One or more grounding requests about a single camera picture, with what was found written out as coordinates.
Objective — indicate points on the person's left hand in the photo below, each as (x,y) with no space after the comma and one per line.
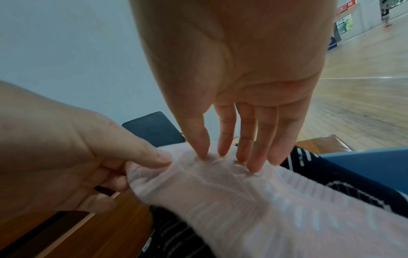
(51,151)

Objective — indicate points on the person's right hand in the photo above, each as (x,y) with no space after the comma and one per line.
(248,55)

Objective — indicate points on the light blue plastic basin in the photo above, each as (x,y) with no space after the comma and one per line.
(376,163)

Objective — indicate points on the brown wooden desk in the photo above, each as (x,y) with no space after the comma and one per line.
(17,228)

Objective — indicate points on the blue sign board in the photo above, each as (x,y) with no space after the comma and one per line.
(332,43)

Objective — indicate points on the black padded metal chair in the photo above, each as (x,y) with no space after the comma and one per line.
(153,128)

